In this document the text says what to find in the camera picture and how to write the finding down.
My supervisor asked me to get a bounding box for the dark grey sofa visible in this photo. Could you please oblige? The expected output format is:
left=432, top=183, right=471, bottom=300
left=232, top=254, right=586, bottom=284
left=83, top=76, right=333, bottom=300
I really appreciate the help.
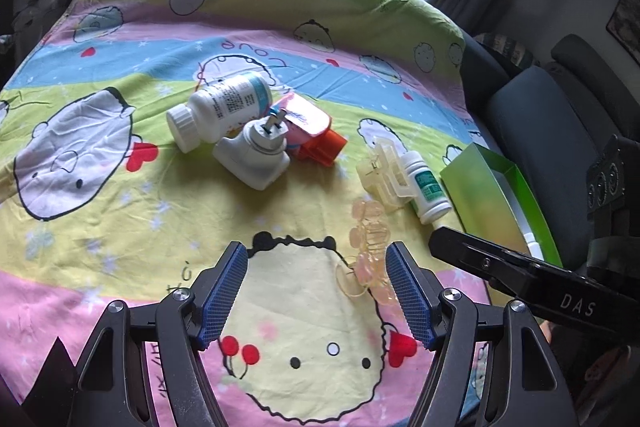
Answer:
left=461, top=34, right=639, bottom=270

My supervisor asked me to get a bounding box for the green cardboard box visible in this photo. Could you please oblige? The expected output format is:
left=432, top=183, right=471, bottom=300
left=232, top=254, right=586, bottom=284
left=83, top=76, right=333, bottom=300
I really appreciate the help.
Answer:
left=440, top=143, right=562, bottom=267

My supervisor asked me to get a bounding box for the small white bottle green label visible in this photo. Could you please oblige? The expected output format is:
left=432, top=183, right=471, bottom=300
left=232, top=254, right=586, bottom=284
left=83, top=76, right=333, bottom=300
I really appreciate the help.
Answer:
left=399, top=150, right=452, bottom=225

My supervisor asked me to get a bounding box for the colourful cartoon bed sheet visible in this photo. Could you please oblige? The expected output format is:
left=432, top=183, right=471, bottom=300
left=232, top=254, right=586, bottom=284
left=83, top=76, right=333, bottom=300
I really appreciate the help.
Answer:
left=1, top=0, right=486, bottom=426

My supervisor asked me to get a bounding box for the framed wall picture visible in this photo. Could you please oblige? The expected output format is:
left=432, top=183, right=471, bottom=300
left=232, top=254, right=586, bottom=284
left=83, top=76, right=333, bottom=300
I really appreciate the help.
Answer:
left=606, top=0, right=640, bottom=65

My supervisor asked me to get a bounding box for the clear rectangular hair claw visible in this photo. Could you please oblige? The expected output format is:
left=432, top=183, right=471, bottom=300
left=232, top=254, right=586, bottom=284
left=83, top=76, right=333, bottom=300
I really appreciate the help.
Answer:
left=356, top=138, right=418, bottom=212

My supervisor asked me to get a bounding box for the person's right hand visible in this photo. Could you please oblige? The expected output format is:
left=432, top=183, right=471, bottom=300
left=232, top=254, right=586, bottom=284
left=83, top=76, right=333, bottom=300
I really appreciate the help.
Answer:
left=539, top=321, right=554, bottom=347

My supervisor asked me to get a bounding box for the orange translucent hair claw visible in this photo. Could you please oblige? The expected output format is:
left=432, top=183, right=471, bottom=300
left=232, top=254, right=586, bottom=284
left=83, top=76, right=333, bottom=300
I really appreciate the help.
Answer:
left=335, top=198, right=398, bottom=307

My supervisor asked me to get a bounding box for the white bottle blue label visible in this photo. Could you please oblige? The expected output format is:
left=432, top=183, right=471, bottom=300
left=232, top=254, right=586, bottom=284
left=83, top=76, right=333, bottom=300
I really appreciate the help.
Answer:
left=166, top=72, right=272, bottom=153

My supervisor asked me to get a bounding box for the pink bottle orange cap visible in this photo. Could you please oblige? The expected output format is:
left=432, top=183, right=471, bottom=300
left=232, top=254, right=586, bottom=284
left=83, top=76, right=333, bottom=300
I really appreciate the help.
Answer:
left=273, top=92, right=347, bottom=167

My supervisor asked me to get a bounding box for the striped cushion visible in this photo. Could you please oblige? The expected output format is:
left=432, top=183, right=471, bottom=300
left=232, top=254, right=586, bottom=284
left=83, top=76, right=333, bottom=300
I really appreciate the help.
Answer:
left=474, top=32, right=540, bottom=69

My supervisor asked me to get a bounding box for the white plug-in device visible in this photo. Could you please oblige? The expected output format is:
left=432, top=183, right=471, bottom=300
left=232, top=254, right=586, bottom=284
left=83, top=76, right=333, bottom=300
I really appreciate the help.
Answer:
left=213, top=109, right=291, bottom=191

